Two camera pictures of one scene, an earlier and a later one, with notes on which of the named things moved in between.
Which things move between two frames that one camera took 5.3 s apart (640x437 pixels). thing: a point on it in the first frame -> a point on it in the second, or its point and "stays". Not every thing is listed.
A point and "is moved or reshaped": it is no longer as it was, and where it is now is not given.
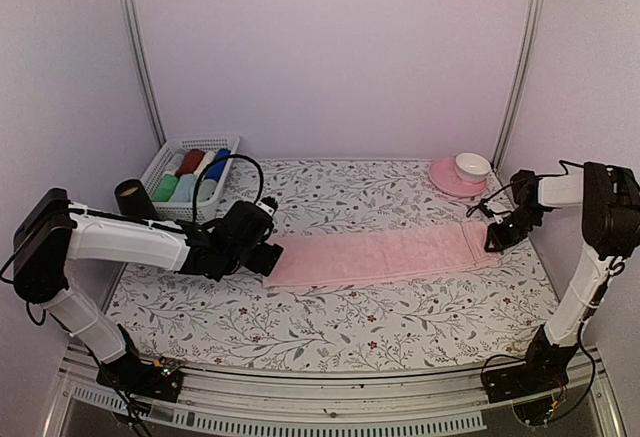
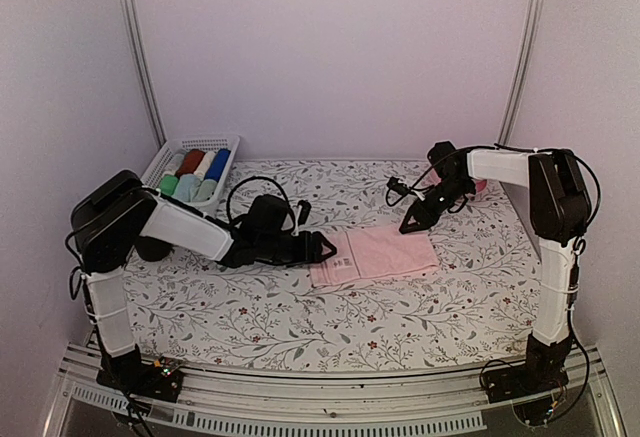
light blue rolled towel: x=184 y=189 stays
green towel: x=206 y=190 stays
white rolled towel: x=207 y=158 stays
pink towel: x=377 y=255 is moved or reshaped
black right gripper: x=500 y=240 -> x=425 y=220
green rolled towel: x=165 y=188 stays
